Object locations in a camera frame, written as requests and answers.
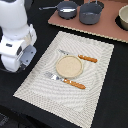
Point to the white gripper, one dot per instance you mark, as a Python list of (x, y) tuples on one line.
[(18, 54)]

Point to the white fish toy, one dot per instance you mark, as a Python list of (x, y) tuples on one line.
[(66, 10)]

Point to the grey frying pan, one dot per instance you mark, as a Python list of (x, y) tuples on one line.
[(67, 4)]

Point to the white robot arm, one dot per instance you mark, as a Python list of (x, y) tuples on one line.
[(13, 18)]

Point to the round beige plate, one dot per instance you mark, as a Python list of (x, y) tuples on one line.
[(69, 66)]

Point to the grey cooking pot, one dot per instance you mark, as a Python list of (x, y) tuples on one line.
[(90, 13)]

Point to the beige bowl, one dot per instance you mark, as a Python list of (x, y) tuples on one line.
[(123, 14)]

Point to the wooden handled fork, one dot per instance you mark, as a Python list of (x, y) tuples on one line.
[(67, 81)]

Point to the wooden handled knife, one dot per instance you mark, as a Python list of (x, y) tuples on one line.
[(80, 56)]

